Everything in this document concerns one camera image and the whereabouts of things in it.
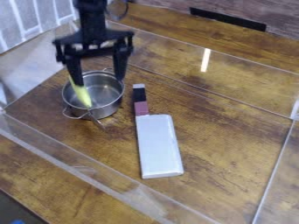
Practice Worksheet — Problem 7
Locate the clear acrylic enclosure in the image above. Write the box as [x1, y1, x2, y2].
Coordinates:
[0, 31, 299, 224]

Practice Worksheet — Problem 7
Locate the silver metal pot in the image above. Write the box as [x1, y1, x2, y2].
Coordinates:
[61, 70, 125, 120]

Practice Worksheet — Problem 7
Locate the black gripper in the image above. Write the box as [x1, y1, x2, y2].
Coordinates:
[52, 0, 135, 87]

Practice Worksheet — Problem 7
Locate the yellow handled metal spoon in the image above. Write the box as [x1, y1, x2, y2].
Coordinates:
[69, 78, 104, 129]

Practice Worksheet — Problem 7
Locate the toy cleaver white blade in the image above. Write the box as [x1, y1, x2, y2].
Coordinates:
[133, 84, 183, 179]

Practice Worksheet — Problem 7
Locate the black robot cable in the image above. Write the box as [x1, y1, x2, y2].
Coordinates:
[105, 0, 131, 21]

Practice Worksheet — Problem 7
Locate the black strip on wall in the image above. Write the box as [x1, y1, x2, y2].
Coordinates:
[189, 7, 267, 32]

